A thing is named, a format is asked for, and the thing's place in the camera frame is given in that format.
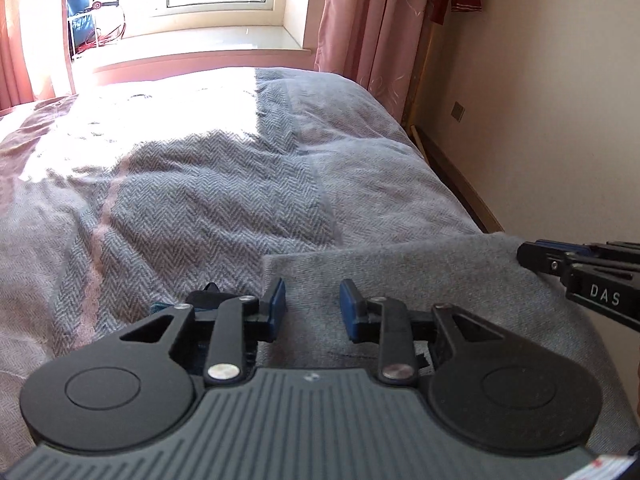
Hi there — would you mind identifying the wall socket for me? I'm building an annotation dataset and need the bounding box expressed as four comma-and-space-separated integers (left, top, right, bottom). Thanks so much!
451, 101, 465, 122

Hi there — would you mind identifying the right pink curtain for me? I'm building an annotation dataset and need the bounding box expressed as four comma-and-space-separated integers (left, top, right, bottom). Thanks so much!
314, 0, 427, 120

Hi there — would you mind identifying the pink curtain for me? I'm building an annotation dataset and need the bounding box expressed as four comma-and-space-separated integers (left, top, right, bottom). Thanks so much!
314, 0, 427, 120
1, 0, 75, 110

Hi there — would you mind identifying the blue object on windowsill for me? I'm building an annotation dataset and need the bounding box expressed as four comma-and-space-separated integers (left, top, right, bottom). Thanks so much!
66, 0, 126, 58

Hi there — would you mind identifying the grey knit skirt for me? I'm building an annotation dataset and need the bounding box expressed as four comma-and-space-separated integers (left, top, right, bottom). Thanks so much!
258, 234, 639, 454

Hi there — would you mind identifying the pink and grey duvet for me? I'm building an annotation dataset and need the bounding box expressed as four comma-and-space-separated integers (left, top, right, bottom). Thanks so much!
1, 67, 476, 466

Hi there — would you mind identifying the window frame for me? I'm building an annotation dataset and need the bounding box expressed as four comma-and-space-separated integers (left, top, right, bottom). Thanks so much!
73, 0, 314, 73

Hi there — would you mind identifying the left pink curtain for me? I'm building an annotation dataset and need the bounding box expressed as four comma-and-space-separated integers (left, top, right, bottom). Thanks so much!
1, 0, 75, 110

